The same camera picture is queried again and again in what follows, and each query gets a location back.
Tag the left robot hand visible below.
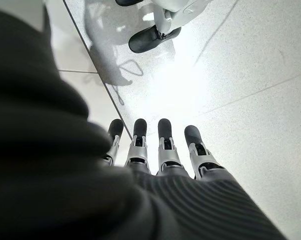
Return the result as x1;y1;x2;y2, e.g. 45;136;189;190
0;7;289;240

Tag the white cabinet door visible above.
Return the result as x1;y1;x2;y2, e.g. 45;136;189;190
42;0;133;140

